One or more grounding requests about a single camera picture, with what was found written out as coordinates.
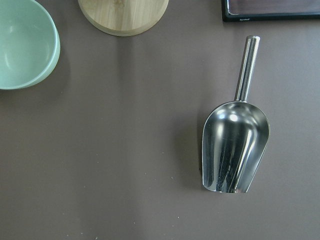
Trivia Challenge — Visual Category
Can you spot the mint green bowl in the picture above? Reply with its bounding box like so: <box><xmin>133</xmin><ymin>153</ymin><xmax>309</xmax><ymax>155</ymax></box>
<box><xmin>0</xmin><ymin>0</ymin><xmax>61</xmax><ymax>90</ymax></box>

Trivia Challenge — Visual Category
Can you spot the black framed tray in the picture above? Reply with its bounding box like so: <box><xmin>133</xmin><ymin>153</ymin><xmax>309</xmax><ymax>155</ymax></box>
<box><xmin>221</xmin><ymin>0</ymin><xmax>320</xmax><ymax>22</ymax></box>

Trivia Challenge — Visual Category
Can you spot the steel ice scoop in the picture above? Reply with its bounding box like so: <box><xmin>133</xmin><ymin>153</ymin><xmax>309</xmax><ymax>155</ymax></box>
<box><xmin>201</xmin><ymin>35</ymin><xmax>270</xmax><ymax>194</ymax></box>

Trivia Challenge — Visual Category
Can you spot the wooden cup stand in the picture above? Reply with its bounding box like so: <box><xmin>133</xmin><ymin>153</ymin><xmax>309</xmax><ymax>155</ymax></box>
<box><xmin>78</xmin><ymin>0</ymin><xmax>169</xmax><ymax>37</ymax></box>

